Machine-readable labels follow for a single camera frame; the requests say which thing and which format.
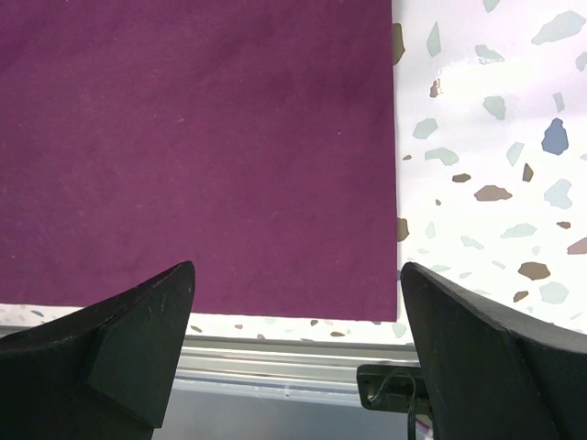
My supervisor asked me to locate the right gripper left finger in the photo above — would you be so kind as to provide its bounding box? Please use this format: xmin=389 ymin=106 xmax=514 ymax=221
xmin=1 ymin=261 xmax=195 ymax=439

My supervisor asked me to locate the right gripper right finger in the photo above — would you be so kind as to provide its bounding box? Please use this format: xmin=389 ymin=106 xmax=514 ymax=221
xmin=400 ymin=262 xmax=586 ymax=439

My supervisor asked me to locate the purple cloth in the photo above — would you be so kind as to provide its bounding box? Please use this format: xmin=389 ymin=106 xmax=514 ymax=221
xmin=1 ymin=1 xmax=398 ymax=321

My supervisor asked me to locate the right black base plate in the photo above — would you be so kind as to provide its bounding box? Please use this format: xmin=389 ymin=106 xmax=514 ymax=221
xmin=356 ymin=364 xmax=432 ymax=415

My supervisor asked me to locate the aluminium rail frame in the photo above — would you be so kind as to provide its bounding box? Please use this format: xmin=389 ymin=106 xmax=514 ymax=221
xmin=176 ymin=335 xmax=419 ymax=400

